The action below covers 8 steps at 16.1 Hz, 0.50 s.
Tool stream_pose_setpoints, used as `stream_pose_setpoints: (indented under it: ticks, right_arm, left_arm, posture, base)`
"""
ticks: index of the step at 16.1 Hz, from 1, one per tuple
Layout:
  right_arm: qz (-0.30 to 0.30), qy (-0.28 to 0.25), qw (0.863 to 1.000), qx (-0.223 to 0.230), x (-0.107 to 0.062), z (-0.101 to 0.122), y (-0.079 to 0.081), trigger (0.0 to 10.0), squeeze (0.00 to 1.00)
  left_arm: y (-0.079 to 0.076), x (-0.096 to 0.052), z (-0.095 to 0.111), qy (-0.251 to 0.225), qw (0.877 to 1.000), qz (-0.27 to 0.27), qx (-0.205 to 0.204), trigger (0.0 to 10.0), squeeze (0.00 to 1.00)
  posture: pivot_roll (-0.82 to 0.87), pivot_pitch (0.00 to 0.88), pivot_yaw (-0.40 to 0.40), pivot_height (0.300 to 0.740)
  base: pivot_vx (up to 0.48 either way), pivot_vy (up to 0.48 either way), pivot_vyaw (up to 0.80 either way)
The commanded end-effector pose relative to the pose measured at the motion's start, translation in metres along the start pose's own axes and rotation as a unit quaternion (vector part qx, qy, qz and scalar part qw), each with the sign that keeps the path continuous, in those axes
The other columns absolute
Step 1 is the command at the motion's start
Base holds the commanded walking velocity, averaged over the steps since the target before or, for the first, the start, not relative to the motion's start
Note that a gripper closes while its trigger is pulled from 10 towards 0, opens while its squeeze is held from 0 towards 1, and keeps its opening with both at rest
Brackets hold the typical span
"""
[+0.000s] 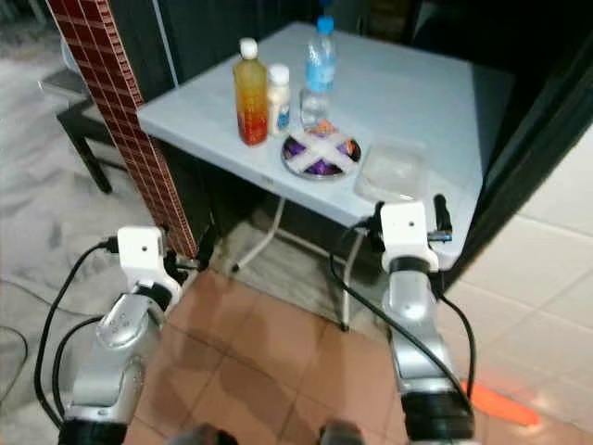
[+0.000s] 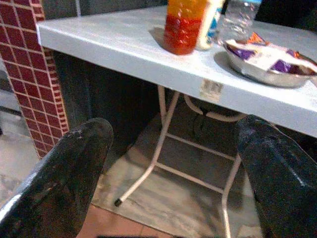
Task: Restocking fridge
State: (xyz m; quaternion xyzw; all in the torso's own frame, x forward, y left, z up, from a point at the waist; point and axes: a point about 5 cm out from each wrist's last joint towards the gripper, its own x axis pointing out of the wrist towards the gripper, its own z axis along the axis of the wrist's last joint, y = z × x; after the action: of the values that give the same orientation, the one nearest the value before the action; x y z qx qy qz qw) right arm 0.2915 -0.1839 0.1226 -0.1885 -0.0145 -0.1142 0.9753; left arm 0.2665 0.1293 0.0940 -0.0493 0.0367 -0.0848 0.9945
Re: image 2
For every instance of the white folding table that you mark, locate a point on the white folding table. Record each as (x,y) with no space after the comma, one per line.
(111,44)

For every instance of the barcode sticker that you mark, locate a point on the barcode sticker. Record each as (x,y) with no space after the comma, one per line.
(210,90)

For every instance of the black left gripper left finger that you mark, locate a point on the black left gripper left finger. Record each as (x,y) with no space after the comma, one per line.
(62,173)

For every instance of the orange red juice bottle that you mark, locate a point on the orange red juice bottle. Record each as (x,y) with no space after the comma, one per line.
(183,32)

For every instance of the shallow steel bowl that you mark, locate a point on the shallow steel bowl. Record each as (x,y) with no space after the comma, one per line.
(260,77)

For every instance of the clear plastic water bottle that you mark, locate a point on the clear plastic water bottle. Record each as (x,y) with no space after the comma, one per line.
(237,22)

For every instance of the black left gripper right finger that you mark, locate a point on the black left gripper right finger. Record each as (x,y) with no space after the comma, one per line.
(284,186)

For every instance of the white bottle blue label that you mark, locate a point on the white bottle blue label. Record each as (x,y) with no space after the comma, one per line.
(209,37)

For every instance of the purple white snack packet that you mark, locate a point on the purple white snack packet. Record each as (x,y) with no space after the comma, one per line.
(262,57)

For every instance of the red tiled counter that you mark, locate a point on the red tiled counter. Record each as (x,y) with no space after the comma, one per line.
(24,62)

